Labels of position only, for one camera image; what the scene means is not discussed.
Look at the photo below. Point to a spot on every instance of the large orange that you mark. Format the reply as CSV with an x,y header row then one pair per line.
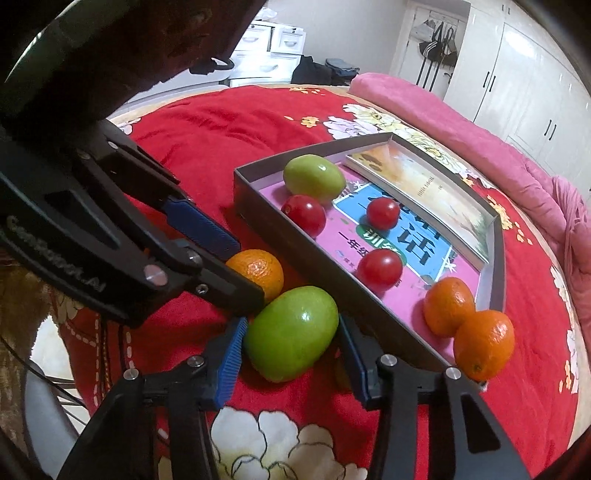
x,y
484,344

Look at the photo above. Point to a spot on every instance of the pink quilt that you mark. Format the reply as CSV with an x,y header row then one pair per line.
x,y
553,203

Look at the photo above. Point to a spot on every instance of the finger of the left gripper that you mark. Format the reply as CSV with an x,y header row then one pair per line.
x,y
138,263
141,177

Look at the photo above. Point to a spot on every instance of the black bag on floor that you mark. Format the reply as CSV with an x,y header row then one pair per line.
x,y
334,72

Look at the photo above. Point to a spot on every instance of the white drawer cabinet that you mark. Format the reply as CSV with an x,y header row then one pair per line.
x,y
268,52

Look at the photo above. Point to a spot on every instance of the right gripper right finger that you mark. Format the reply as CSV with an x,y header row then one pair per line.
x,y
436,416

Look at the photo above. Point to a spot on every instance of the pink exercise book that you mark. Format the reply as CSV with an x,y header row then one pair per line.
x,y
426,255

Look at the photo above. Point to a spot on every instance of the orange tangerine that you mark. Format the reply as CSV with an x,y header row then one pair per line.
x,y
446,306

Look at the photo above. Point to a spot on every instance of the red cherry tomato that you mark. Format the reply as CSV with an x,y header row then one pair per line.
x,y
383,213
380,269
307,213

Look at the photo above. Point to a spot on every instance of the yellow picture book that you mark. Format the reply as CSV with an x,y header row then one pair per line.
x,y
431,191

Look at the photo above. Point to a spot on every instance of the white wardrobe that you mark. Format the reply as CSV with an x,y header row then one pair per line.
x,y
512,79

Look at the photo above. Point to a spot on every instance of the grey cardboard box tray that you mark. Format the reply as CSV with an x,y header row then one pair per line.
x,y
259,194

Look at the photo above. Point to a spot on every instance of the small orange mandarin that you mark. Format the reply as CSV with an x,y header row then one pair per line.
x,y
260,267

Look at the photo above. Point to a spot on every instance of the red floral blanket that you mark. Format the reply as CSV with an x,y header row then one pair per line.
x,y
312,428

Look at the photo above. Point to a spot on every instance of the green mango fruit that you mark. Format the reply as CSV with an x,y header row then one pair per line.
x,y
291,333

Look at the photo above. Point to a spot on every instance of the green apple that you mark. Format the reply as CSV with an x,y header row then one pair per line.
x,y
315,176

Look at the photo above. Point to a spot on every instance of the hanging bags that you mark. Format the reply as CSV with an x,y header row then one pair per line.
x,y
441,47

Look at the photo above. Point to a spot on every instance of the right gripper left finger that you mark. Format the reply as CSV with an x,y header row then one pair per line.
x,y
119,442

